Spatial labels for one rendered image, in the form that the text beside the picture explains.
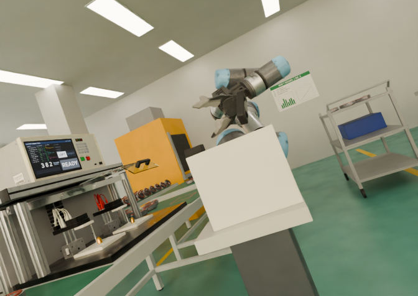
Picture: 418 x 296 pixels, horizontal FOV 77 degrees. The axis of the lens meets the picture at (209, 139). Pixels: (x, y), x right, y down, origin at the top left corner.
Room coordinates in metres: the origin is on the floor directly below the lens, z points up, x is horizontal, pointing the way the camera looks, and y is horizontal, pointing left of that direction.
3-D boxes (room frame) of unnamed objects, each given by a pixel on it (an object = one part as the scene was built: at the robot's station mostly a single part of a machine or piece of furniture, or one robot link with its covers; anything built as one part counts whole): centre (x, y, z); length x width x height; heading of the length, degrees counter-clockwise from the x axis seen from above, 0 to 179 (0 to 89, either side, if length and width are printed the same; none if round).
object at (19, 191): (1.33, 0.86, 1.09); 0.68 x 0.44 x 0.05; 163
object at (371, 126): (2.99, -1.62, 0.51); 1.01 x 0.60 x 1.01; 163
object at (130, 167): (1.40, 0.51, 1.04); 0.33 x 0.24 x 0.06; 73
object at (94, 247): (1.12, 0.59, 0.78); 0.15 x 0.15 x 0.01; 73
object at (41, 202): (1.27, 0.65, 1.03); 0.62 x 0.01 x 0.03; 163
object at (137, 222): (1.35, 0.51, 0.78); 0.15 x 0.15 x 0.01; 73
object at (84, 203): (1.31, 0.79, 0.92); 0.66 x 0.01 x 0.30; 163
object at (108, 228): (1.40, 0.65, 0.80); 0.07 x 0.05 x 0.06; 163
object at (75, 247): (1.17, 0.72, 0.80); 0.07 x 0.05 x 0.06; 163
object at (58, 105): (5.07, 2.49, 1.65); 0.50 x 0.45 x 3.30; 73
